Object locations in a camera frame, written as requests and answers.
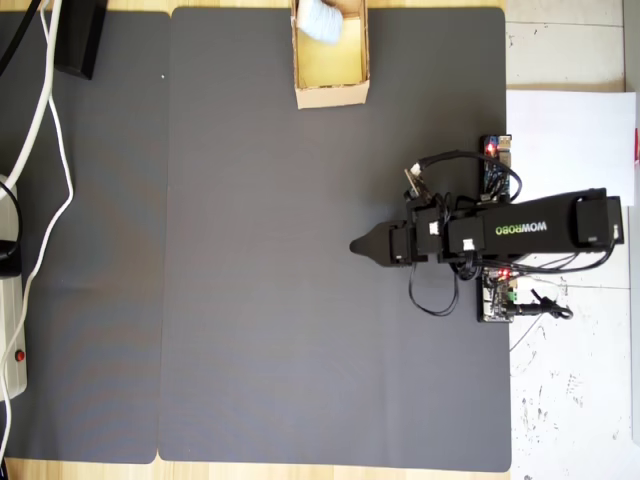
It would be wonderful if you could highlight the white smudged board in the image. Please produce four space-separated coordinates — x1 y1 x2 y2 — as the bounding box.
508 259 640 480

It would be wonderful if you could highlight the light blue yarn-wrapped block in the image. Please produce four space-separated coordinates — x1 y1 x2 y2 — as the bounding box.
295 0 345 45

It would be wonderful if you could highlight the bare camera circuit board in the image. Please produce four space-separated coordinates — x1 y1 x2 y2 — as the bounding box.
403 166 434 204

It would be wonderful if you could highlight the narrow dark grey mat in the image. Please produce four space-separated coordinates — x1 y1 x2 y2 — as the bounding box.
0 10 172 465

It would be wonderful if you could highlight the thin black servo wire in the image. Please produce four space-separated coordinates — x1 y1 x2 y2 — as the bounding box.
407 263 461 317

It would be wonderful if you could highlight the black barrel plug cable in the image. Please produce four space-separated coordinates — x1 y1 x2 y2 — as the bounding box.
517 294 575 322

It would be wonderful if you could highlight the black rectangular stand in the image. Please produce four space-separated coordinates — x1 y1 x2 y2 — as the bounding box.
53 0 109 81

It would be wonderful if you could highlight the black controller board green terminal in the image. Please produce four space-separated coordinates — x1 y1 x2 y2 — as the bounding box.
477 267 521 324

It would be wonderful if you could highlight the black power plug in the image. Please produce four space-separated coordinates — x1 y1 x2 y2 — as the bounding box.
0 238 22 279

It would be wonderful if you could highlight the blue controller board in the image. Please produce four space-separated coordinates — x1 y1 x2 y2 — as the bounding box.
479 133 515 202

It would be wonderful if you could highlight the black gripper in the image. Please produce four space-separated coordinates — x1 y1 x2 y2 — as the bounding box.
349 201 444 267

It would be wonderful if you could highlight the open cardboard box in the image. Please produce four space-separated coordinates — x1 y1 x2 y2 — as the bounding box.
291 0 373 110

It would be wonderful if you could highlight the thin white cable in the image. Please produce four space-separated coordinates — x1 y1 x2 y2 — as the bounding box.
0 0 75 454

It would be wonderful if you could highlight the white power strip red switch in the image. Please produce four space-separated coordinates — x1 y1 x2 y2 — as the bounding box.
0 173 29 401

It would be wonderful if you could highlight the white paper sheet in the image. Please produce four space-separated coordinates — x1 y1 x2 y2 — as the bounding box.
505 89 640 207

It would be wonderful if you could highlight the thick black camera cable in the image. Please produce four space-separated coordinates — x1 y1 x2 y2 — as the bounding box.
412 151 525 204

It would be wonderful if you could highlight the thick white cable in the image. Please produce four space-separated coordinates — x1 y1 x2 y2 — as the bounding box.
0 0 64 189

